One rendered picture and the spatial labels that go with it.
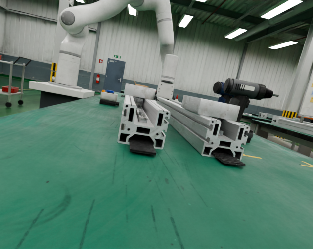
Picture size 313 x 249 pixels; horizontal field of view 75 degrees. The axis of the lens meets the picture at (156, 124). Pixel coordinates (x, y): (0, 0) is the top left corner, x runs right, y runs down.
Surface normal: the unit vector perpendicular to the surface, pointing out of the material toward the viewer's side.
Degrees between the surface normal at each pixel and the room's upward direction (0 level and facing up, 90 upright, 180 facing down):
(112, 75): 90
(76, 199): 0
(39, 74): 90
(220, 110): 90
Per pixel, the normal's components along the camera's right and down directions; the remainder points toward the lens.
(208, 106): 0.14, 0.19
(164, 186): 0.19, -0.97
